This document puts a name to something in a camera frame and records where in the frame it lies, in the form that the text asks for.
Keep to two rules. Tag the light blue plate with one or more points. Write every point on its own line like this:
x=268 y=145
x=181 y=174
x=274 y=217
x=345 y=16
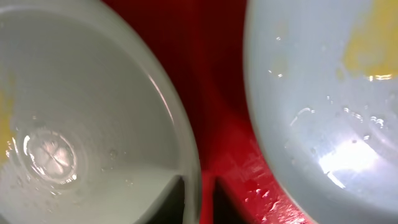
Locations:
x=321 y=86

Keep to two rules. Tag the red plastic tray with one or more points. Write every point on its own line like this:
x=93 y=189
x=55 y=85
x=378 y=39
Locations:
x=200 y=45

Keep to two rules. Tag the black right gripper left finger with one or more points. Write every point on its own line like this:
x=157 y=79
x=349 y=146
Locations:
x=172 y=208

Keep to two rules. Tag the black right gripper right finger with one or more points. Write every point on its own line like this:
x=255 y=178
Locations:
x=225 y=209

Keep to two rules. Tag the pale green plate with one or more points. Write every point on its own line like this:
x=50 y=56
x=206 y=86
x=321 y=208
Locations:
x=92 y=129

